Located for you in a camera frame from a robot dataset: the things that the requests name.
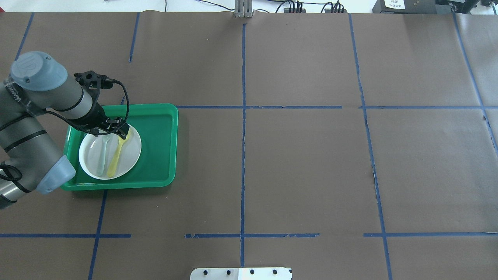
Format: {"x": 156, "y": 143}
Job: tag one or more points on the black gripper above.
{"x": 98, "y": 116}

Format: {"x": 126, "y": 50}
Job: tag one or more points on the yellow plastic spoon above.
{"x": 112, "y": 169}

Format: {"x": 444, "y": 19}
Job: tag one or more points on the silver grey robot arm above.
{"x": 37, "y": 85}

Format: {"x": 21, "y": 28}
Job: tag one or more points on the pale green plastic fork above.
{"x": 101, "y": 164}

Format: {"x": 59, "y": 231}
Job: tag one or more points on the white round plate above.
{"x": 89, "y": 153}

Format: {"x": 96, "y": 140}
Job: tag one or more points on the green plastic tray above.
{"x": 157, "y": 125}

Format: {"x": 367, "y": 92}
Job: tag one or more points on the black box white label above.
{"x": 409, "y": 7}

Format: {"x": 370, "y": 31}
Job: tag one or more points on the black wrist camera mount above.
{"x": 93, "y": 81}

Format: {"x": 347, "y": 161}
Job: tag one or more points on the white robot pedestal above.
{"x": 255, "y": 273}

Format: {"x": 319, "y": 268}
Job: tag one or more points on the aluminium frame post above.
{"x": 243, "y": 9}

